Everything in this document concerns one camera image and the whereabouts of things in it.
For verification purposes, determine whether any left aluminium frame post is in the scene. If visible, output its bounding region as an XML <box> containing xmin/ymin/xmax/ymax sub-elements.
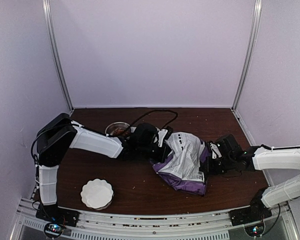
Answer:
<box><xmin>42</xmin><ymin>0</ymin><xmax>74</xmax><ymax>113</ymax></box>

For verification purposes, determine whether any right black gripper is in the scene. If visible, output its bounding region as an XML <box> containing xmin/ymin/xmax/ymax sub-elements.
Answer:
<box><xmin>198</xmin><ymin>155</ymin><xmax>235</xmax><ymax>176</ymax></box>

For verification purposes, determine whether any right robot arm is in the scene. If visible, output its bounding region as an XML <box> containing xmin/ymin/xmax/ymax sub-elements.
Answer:
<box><xmin>203</xmin><ymin>134</ymin><xmax>300</xmax><ymax>221</ymax></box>

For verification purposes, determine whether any front aluminium rail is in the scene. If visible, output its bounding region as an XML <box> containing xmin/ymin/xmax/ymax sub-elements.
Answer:
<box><xmin>9</xmin><ymin>198</ymin><xmax>300</xmax><ymax>240</ymax></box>

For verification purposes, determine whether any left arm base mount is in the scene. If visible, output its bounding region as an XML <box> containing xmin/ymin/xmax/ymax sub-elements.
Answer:
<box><xmin>35</xmin><ymin>208</ymin><xmax>80</xmax><ymax>227</ymax></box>

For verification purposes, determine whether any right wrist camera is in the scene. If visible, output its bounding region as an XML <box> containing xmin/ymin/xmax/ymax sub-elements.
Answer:
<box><xmin>208</xmin><ymin>141</ymin><xmax>223</xmax><ymax>160</ymax></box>

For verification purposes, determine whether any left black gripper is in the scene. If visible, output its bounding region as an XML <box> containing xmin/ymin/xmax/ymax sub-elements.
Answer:
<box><xmin>138</xmin><ymin>144</ymin><xmax>178</xmax><ymax>164</ymax></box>

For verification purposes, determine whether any right circuit board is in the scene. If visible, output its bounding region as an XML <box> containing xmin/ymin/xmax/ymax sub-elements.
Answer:
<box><xmin>244</xmin><ymin>223</ymin><xmax>265</xmax><ymax>238</ymax></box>

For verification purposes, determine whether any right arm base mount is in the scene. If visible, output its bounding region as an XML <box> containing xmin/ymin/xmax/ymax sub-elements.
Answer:
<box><xmin>229</xmin><ymin>206</ymin><xmax>272</xmax><ymax>226</ymax></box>

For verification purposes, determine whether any right aluminium frame post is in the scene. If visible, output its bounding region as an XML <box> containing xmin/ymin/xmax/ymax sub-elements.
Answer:
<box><xmin>231</xmin><ymin>0</ymin><xmax>262</xmax><ymax>112</ymax></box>

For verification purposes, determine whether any aluminium frame post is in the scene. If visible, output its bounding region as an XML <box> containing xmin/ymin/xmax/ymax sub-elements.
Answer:
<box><xmin>42</xmin><ymin>0</ymin><xmax>74</xmax><ymax>113</ymax></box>
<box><xmin>231</xmin><ymin>0</ymin><xmax>262</xmax><ymax>112</ymax></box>

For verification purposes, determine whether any white scalloped ceramic dish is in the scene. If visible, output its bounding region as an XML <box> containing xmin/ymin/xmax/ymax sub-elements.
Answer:
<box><xmin>80</xmin><ymin>178</ymin><xmax>114</xmax><ymax>211</ymax></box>

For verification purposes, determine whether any circuit board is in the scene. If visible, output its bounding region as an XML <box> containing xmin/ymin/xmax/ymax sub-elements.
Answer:
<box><xmin>244</xmin><ymin>223</ymin><xmax>265</xmax><ymax>238</ymax></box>
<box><xmin>43</xmin><ymin>222</ymin><xmax>65</xmax><ymax>239</ymax></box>

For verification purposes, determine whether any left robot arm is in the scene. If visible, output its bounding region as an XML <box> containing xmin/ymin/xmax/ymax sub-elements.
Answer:
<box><xmin>30</xmin><ymin>113</ymin><xmax>173</xmax><ymax>222</ymax></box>

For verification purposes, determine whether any left steel feeder bowl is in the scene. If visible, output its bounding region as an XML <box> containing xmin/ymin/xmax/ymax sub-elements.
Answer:
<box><xmin>105</xmin><ymin>122</ymin><xmax>131</xmax><ymax>137</ymax></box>

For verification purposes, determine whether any purple puppy food bag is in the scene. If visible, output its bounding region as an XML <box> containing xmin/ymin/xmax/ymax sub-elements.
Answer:
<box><xmin>152</xmin><ymin>132</ymin><xmax>210</xmax><ymax>196</ymax></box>

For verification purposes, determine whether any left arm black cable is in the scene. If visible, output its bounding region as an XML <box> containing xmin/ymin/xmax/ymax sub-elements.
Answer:
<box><xmin>124</xmin><ymin>109</ymin><xmax>179</xmax><ymax>138</ymax></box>

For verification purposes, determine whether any left circuit board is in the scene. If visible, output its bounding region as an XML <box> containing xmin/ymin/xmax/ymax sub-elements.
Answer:
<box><xmin>43</xmin><ymin>222</ymin><xmax>65</xmax><ymax>239</ymax></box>

